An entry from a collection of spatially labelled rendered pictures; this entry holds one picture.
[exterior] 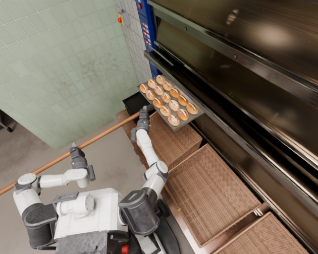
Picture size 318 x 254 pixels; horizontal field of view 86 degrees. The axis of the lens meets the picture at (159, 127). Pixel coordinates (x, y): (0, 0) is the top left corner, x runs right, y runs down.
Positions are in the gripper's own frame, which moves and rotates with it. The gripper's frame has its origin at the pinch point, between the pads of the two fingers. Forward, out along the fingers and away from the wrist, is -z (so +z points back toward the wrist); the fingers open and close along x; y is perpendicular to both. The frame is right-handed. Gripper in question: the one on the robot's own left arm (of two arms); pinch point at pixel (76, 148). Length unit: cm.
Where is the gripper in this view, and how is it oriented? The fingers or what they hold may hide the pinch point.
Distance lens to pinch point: 127.9
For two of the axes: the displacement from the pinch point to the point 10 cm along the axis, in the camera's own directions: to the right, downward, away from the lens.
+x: 1.5, 5.9, 8.0
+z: 4.3, 6.8, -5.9
